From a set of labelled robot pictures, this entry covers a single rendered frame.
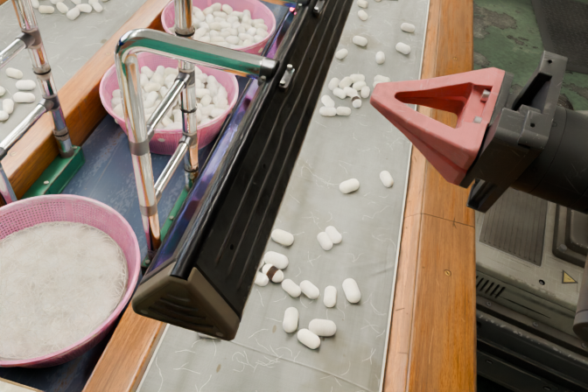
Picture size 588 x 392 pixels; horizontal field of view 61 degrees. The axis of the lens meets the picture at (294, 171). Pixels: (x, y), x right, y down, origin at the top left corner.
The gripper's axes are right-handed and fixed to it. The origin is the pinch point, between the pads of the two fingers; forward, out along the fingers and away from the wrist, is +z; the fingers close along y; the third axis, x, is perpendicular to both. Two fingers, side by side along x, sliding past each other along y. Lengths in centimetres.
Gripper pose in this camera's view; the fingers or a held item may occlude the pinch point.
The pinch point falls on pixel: (384, 96)
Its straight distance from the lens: 34.1
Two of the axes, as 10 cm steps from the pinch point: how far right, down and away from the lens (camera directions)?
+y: 0.2, 4.3, 9.0
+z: -9.2, -3.5, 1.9
